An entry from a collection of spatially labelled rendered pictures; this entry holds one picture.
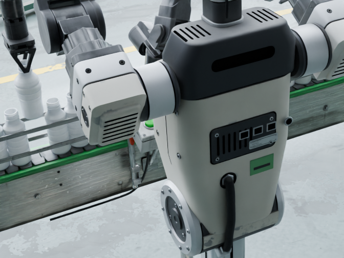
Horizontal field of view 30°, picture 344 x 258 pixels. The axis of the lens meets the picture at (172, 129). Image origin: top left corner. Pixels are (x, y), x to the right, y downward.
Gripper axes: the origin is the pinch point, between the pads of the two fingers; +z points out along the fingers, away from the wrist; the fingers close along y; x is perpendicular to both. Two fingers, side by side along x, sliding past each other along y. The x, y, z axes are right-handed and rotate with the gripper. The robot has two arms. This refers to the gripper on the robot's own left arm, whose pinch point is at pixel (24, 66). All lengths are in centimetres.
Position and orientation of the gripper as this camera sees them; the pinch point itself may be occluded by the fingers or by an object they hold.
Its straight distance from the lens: 175.6
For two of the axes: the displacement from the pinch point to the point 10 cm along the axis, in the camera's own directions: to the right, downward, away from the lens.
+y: 4.2, 4.6, -7.8
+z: 0.6, 8.4, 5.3
